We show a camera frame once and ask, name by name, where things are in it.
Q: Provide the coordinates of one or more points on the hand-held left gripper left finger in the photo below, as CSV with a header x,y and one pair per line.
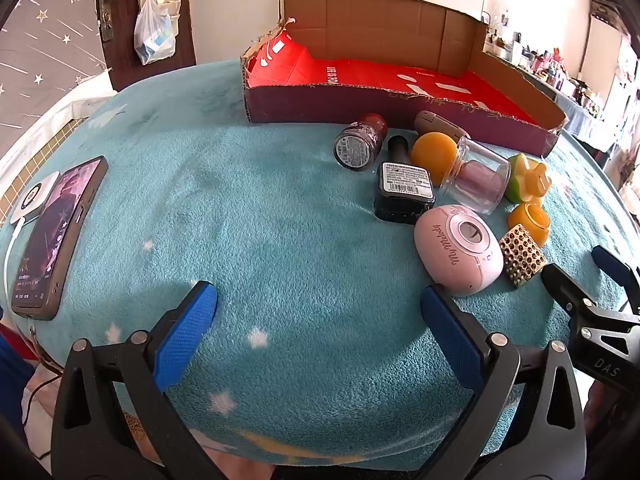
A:
x,y
187,335

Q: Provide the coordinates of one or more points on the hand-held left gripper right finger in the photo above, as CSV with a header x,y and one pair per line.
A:
x,y
450,330

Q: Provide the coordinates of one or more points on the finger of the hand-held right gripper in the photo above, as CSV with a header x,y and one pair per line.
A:
x,y
612,267
565,287

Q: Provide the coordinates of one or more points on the gold studded block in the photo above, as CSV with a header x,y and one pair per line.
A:
x,y
522,257

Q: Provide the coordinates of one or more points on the pink round device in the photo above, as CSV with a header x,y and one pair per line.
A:
x,y
450,255

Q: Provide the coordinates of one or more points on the black nail polish bottle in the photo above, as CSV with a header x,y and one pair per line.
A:
x,y
402,195

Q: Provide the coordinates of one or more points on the clear plastic cup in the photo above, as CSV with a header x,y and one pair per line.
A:
x,y
475,152

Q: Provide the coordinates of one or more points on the glitter nail polish red cap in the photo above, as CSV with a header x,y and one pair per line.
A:
x,y
357,145

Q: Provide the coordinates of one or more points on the cardboard box with red lining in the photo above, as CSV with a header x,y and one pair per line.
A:
x,y
400,80

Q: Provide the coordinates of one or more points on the teal fleece blanket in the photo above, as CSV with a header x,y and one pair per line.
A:
x,y
275,260

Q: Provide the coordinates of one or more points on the cloth-covered side table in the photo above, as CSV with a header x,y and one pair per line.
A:
x,y
580,115

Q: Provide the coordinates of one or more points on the black smartphone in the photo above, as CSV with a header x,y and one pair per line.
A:
x,y
50,240

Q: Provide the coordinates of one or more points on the white round charger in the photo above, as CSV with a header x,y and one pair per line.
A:
x,y
35,195

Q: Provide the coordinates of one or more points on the row of bottles and trinkets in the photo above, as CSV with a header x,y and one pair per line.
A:
x,y
545,65

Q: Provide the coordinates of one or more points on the dark brown door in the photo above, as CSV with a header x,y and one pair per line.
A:
x,y
125,72

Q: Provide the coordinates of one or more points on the hanging clear plastic bag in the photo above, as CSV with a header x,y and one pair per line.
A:
x,y
152,35

